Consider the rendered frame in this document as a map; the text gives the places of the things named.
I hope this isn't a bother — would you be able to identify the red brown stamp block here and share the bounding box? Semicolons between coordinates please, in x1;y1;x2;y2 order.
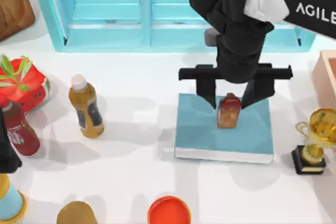
216;93;240;129

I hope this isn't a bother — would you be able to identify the pale grey rounded box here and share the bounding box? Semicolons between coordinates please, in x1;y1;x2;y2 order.
204;27;219;47

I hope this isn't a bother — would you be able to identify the blue book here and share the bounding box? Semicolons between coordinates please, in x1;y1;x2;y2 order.
174;92;275;165

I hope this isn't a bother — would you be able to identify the salmon-coloured box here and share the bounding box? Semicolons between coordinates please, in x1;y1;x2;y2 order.
312;50;336;110

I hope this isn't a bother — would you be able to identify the gold trophy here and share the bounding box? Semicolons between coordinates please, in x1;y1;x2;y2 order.
291;108;336;175

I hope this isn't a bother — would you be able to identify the light blue rack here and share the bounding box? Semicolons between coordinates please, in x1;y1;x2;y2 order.
29;0;317;53

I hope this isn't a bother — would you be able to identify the yellow brown bottle white cap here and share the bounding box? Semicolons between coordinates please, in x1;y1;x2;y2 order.
68;73;104;139

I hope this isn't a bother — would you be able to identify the orange red bowl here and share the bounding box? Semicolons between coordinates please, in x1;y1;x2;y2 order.
147;195;192;224

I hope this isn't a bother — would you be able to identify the brown bread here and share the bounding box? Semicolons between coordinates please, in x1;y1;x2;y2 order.
56;200;99;224

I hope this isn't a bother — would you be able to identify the red snack bag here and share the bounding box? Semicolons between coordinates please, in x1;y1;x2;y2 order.
0;55;52;114

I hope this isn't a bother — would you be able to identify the red bottle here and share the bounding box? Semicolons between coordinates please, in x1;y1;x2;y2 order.
0;100;41;157

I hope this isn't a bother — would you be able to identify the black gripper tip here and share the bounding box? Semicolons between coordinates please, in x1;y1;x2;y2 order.
0;106;23;175

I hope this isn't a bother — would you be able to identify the wooden cupboard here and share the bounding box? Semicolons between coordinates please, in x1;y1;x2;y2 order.
0;0;36;42

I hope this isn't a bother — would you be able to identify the blue and yellow cup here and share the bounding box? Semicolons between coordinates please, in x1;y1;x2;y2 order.
0;173;28;222

